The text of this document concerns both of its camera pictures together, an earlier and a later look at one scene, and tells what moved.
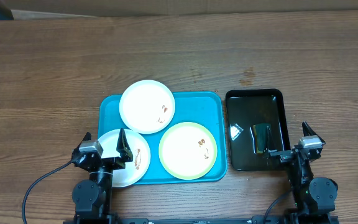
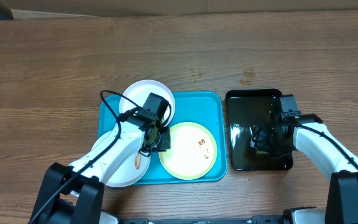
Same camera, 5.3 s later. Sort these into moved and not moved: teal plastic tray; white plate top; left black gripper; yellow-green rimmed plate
Moved: left black gripper
Not moved: teal plastic tray; white plate top; yellow-green rimmed plate
